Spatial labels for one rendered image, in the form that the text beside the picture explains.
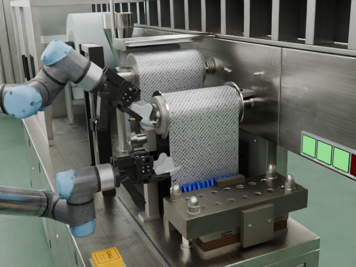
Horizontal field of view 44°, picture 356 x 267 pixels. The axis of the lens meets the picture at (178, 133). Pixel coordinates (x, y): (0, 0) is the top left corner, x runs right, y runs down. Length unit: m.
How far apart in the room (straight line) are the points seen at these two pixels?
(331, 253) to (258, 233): 1.78
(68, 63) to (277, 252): 0.77
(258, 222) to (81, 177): 0.50
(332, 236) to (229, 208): 2.05
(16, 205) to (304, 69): 0.85
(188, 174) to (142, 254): 0.28
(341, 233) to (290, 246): 1.95
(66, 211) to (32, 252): 1.90
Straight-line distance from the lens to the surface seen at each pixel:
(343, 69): 1.13
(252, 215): 1.25
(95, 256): 1.25
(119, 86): 1.24
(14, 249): 3.25
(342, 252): 3.06
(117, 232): 1.40
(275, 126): 1.37
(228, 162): 1.41
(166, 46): 1.68
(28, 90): 1.09
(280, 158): 1.70
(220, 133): 1.36
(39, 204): 1.29
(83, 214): 1.25
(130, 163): 1.25
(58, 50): 1.18
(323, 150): 1.21
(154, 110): 1.30
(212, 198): 1.28
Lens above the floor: 1.59
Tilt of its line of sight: 17 degrees down
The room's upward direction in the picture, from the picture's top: 2 degrees counter-clockwise
